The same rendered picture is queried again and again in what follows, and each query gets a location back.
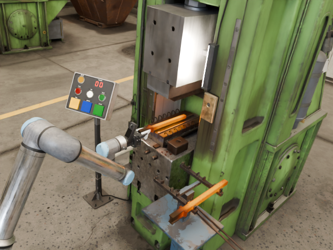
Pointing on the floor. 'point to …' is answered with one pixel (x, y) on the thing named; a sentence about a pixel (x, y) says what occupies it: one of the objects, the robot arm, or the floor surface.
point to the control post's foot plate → (92, 199)
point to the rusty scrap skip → (103, 11)
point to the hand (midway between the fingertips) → (148, 129)
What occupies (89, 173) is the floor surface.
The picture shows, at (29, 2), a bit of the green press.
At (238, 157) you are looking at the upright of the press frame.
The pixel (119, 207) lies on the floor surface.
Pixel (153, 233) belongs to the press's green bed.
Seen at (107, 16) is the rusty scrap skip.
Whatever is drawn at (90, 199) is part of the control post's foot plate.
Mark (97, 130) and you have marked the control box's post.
